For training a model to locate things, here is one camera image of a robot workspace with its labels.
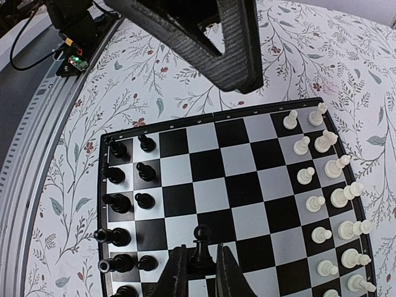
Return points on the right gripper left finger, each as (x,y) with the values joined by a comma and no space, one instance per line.
(173,280)

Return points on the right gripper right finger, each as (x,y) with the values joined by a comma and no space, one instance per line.
(229,280)

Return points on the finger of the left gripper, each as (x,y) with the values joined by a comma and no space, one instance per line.
(220,39)

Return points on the black chess pawn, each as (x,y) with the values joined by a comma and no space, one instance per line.
(144,200)
(201,262)
(147,144)

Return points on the black chess piece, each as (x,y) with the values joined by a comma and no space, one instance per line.
(118,236)

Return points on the black and grey chessboard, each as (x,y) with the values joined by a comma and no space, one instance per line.
(209,170)

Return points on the black chess rook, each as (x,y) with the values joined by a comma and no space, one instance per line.
(118,152)

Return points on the row of white chess pieces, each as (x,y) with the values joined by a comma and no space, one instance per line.
(319,232)

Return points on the floral patterned table mat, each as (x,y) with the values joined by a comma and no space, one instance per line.
(307,51)

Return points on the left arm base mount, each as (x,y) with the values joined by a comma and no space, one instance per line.
(82,25)

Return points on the front aluminium rail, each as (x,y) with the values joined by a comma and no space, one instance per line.
(31,139)

